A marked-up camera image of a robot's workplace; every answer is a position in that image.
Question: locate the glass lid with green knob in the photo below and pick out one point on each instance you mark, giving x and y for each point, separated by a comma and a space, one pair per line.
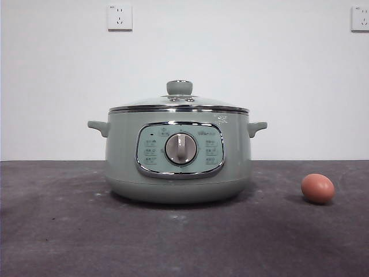
178, 87

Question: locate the brown egg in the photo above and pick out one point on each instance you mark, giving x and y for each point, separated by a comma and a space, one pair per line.
318, 189

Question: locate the sage green electric cooking pot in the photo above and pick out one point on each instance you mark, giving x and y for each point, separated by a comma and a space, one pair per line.
121, 161

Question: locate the white wall power socket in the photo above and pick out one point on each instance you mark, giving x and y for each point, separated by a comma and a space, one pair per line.
120, 18
361, 18

